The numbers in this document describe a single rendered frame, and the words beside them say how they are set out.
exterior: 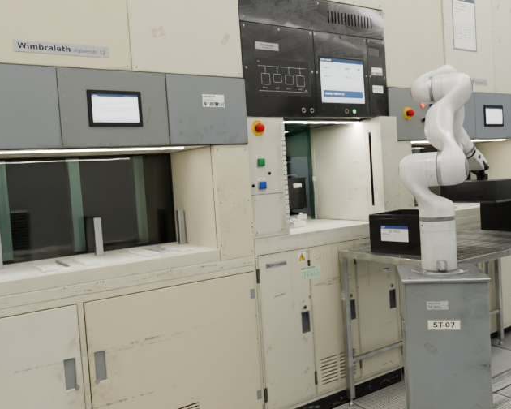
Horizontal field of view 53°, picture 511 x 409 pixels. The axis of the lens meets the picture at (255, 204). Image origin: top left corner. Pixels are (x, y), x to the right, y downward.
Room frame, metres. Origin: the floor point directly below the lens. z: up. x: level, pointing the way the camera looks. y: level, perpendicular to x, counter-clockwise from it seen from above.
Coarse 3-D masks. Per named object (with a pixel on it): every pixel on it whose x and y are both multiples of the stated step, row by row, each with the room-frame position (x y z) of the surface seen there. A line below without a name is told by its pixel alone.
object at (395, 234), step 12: (372, 216) 2.32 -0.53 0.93; (384, 216) 2.27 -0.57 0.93; (396, 216) 2.22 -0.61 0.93; (408, 216) 2.18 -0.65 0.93; (372, 228) 2.32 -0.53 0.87; (384, 228) 2.27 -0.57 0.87; (396, 228) 2.23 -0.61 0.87; (408, 228) 2.18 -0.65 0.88; (372, 240) 2.32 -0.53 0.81; (384, 240) 2.27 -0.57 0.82; (396, 240) 2.23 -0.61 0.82; (408, 240) 2.18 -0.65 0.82; (384, 252) 2.28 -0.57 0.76; (396, 252) 2.23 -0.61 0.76; (408, 252) 2.19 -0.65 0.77; (420, 252) 2.14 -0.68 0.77
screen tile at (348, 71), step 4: (344, 68) 2.51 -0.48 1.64; (348, 68) 2.53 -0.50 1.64; (352, 68) 2.54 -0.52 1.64; (356, 68) 2.56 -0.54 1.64; (360, 68) 2.57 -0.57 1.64; (344, 72) 2.51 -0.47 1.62; (348, 72) 2.53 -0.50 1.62; (352, 72) 2.54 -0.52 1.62; (356, 72) 2.56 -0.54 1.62; (360, 72) 2.57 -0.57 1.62; (360, 76) 2.57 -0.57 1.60; (344, 80) 2.51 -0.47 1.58; (348, 80) 2.53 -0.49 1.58; (352, 80) 2.54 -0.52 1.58; (356, 80) 2.56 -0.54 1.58; (360, 80) 2.57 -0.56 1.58; (344, 84) 2.51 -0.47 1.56; (348, 84) 2.53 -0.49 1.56; (352, 84) 2.54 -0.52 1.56; (356, 84) 2.56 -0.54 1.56; (360, 84) 2.57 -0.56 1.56; (356, 88) 2.55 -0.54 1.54; (360, 88) 2.57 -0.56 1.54
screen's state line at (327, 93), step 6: (324, 90) 2.44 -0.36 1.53; (330, 90) 2.46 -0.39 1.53; (336, 90) 2.48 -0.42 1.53; (324, 96) 2.44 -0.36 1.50; (330, 96) 2.46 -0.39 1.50; (336, 96) 2.48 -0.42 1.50; (342, 96) 2.50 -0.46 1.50; (348, 96) 2.52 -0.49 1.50; (354, 96) 2.55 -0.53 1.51; (360, 96) 2.57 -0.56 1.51
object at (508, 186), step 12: (468, 180) 2.50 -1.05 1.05; (480, 180) 2.38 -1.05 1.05; (492, 180) 2.29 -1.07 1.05; (504, 180) 2.31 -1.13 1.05; (444, 192) 2.47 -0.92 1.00; (456, 192) 2.42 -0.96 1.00; (468, 192) 2.37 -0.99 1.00; (480, 192) 2.32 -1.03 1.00; (492, 192) 2.27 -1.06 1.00; (504, 192) 2.31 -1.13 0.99
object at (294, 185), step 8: (296, 176) 3.10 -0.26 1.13; (288, 184) 2.95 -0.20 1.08; (296, 184) 2.98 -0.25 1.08; (304, 184) 3.02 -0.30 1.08; (288, 192) 2.95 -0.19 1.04; (296, 192) 2.98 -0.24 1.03; (304, 192) 3.01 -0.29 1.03; (296, 200) 2.98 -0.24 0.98; (304, 200) 3.01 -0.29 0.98; (296, 208) 2.98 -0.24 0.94
